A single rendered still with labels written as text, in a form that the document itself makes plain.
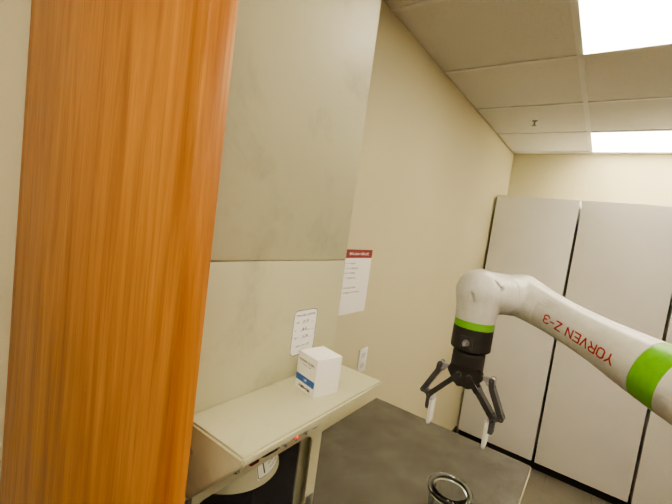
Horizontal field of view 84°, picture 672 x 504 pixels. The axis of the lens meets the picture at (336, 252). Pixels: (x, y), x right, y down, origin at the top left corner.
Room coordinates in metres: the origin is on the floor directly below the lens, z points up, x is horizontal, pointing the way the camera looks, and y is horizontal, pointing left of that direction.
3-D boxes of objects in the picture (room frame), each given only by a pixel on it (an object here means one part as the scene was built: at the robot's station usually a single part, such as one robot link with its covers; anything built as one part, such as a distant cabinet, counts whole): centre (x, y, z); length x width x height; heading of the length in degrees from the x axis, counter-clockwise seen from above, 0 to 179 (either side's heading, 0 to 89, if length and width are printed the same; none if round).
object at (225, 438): (0.55, 0.02, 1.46); 0.32 x 0.11 x 0.10; 145
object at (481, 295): (0.89, -0.36, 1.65); 0.13 x 0.11 x 0.14; 110
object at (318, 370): (0.58, 0.00, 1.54); 0.05 x 0.05 x 0.06; 41
